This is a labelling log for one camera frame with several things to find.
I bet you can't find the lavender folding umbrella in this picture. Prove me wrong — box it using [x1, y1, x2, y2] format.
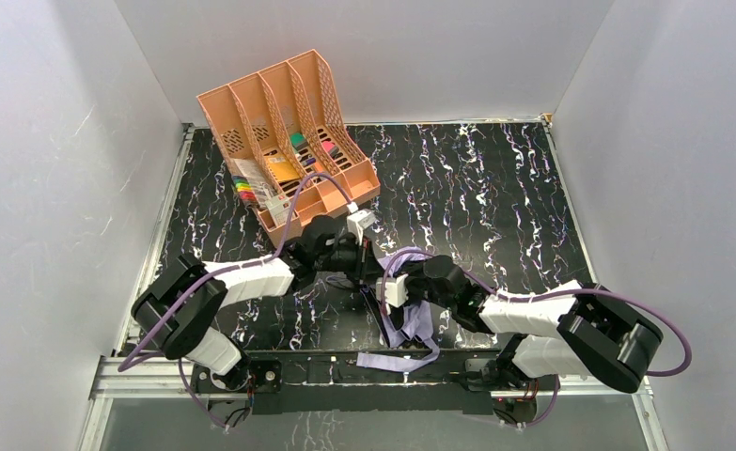
[356, 247, 440, 373]

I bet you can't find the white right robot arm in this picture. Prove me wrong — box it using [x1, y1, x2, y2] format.
[382, 249, 664, 393]

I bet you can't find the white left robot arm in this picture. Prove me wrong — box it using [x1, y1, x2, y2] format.
[131, 210, 381, 380]

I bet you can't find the small white red box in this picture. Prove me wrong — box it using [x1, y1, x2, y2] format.
[265, 194, 291, 224]

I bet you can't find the yellow sticky note pad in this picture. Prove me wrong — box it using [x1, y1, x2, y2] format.
[264, 155, 299, 183]

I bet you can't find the colourful marker pen pack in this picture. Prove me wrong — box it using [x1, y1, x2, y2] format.
[232, 175, 269, 208]

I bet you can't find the orange plastic desk organizer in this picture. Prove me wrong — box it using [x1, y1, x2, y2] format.
[196, 50, 381, 244]

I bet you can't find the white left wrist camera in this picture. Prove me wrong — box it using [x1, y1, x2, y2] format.
[346, 202, 376, 244]

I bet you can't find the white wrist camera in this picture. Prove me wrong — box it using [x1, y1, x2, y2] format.
[346, 202, 376, 244]
[376, 274, 408, 310]

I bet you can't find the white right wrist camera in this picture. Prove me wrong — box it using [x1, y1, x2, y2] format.
[376, 274, 408, 310]

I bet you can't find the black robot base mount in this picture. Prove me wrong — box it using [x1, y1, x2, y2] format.
[189, 350, 556, 423]

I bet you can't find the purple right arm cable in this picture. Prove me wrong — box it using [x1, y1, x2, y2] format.
[376, 247, 693, 429]

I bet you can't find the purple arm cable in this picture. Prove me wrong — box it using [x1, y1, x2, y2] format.
[376, 247, 693, 429]
[117, 173, 359, 430]

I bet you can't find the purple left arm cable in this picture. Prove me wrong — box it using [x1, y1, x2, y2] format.
[117, 173, 359, 430]

